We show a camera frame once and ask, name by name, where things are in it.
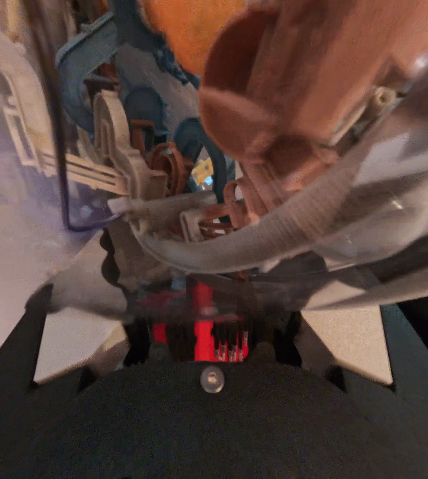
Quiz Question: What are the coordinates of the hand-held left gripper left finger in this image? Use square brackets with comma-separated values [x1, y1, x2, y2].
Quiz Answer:
[33, 228, 132, 384]

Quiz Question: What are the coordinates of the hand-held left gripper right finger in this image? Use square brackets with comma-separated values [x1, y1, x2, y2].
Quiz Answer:
[296, 307, 394, 385]

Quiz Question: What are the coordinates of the black zip case red lining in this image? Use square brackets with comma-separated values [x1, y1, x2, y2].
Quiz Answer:
[135, 281, 252, 363]

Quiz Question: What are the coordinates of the clear maze ball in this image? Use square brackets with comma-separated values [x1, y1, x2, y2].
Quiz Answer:
[0, 0, 428, 311]

